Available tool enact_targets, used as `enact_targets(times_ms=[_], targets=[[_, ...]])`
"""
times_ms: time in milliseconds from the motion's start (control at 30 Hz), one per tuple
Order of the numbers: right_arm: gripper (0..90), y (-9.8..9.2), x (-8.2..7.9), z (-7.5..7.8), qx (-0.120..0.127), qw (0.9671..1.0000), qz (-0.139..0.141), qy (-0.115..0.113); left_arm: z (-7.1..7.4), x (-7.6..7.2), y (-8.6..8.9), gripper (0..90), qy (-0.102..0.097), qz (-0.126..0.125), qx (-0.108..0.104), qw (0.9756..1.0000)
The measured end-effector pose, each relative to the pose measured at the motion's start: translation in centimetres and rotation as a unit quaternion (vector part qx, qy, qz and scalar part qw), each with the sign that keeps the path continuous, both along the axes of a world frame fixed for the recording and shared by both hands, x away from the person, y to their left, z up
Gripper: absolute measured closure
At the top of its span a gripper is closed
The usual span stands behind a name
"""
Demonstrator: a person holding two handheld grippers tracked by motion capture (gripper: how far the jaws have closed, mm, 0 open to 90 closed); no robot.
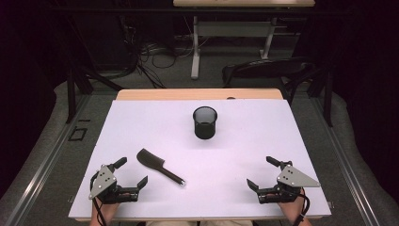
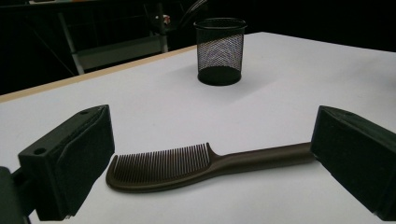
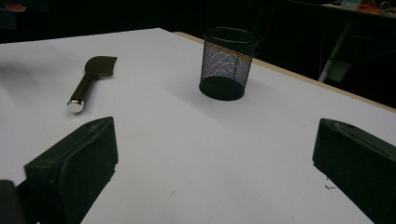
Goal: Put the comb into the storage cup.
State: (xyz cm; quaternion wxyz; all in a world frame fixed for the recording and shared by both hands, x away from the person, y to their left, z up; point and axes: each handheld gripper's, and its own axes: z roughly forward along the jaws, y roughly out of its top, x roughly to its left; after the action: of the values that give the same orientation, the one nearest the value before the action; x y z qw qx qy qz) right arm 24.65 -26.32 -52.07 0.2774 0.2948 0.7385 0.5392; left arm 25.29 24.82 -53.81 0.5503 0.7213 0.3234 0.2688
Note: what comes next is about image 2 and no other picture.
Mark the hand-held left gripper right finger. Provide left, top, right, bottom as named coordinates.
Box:
left=310, top=105, right=396, bottom=222

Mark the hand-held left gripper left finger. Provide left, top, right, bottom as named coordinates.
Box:
left=18, top=104, right=116, bottom=222

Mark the dark brown comb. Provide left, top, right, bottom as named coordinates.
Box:
left=105, top=141, right=316, bottom=194

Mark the black mesh pen holder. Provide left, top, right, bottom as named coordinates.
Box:
left=193, top=17, right=248, bottom=87

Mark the white-legged wooden desk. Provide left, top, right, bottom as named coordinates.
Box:
left=27, top=0, right=171, bottom=76

